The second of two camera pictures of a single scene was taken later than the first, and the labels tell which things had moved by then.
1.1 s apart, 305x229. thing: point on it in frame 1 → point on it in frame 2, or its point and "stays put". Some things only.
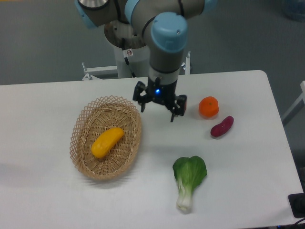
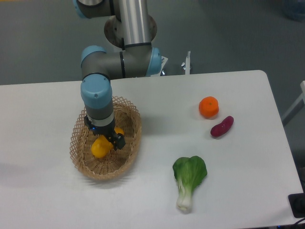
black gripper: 163,94 → 117,139
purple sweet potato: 219,129 stays put
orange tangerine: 208,106 stays put
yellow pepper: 104,143 stays put
